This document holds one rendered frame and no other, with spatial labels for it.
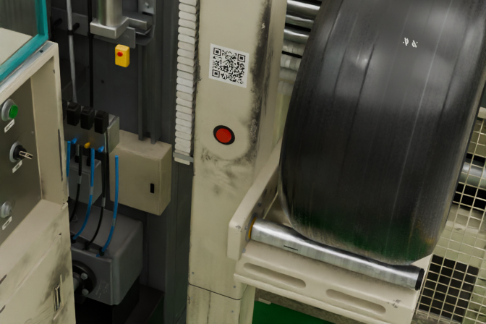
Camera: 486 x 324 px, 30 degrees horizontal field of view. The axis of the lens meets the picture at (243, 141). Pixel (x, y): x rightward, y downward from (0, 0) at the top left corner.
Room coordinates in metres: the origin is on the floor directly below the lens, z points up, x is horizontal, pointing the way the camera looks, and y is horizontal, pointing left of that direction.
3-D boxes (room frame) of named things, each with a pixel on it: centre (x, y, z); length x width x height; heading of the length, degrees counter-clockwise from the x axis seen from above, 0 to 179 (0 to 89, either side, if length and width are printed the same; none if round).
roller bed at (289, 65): (1.83, -0.14, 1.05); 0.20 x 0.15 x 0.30; 72
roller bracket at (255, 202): (1.46, -0.06, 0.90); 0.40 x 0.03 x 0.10; 162
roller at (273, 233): (1.27, -0.19, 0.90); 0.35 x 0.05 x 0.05; 72
